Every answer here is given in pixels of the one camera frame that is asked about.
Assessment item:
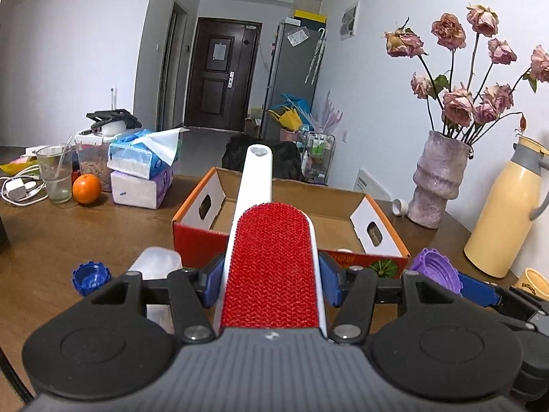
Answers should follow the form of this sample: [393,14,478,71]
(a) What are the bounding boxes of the red cardboard box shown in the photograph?
[172,167,411,279]

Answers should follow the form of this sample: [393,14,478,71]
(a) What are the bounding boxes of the red and white lint brush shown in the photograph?
[213,145,329,340]

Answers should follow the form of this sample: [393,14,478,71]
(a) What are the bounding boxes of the trolley rack with bottles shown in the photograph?
[300,131,336,186]

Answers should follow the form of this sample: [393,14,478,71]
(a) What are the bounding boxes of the yellow bag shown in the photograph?
[268,108,301,131]

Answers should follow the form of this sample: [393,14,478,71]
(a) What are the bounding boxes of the blue tissue pack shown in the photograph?
[106,126,190,180]

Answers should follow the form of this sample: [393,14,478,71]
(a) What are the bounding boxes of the orange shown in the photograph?
[72,174,102,205]

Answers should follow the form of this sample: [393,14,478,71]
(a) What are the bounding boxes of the white folded umbrella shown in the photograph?
[305,27,327,84]

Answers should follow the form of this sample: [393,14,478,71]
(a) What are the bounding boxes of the grey side door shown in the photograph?
[159,2,187,131]

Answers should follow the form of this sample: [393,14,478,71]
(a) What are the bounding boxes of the clear food container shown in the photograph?
[75,129,116,192]

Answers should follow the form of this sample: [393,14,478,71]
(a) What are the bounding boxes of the glass with straw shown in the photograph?
[36,144,73,204]

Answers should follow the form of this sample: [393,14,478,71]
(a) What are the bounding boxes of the dark brown door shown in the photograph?
[184,17,262,133]

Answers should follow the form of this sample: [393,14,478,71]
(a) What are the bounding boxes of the small brown cardboard box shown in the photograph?
[244,116,264,139]

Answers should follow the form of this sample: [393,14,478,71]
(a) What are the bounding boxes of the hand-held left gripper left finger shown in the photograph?
[83,252,226,345]

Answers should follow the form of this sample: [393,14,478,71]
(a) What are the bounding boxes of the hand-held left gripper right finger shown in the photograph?
[318,251,462,345]

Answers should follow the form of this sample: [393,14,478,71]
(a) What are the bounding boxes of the blue bag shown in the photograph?
[280,93,314,114]

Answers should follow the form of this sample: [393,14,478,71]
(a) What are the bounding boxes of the yellow thermos jug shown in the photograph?
[463,135,549,279]

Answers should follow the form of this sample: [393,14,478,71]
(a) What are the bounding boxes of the dried pink roses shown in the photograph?
[384,3,549,147]

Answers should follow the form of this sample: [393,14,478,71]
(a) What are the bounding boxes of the clear plastic sleeve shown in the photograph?
[287,26,310,48]

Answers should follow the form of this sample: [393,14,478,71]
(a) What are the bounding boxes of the white charger with cable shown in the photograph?
[0,174,49,207]

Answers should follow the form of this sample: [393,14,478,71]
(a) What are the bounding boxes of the yellow box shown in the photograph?
[293,9,327,24]

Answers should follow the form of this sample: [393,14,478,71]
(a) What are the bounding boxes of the pink ceramic vase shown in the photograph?
[407,131,472,229]

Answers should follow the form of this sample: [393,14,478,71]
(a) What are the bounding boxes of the translucent cotton swab box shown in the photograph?
[126,246,182,334]

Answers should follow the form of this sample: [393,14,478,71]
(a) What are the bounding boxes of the purple feather decoration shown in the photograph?
[315,90,344,136]

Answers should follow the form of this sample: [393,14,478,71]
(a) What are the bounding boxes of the blue plastic cap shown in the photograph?
[72,262,111,297]

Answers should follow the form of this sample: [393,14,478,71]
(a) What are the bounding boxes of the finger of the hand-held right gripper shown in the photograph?
[457,272,549,331]

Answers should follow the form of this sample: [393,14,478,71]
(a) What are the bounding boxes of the purple plastic cap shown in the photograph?
[409,248,464,297]

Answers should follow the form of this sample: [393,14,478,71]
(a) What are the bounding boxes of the yellow bear mug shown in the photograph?
[513,267,549,301]

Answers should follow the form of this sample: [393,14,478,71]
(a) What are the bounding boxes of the white and purple tissue pack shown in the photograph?
[110,164,174,209]

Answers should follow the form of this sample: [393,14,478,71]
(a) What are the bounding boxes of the grey fridge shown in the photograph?
[261,19,329,140]

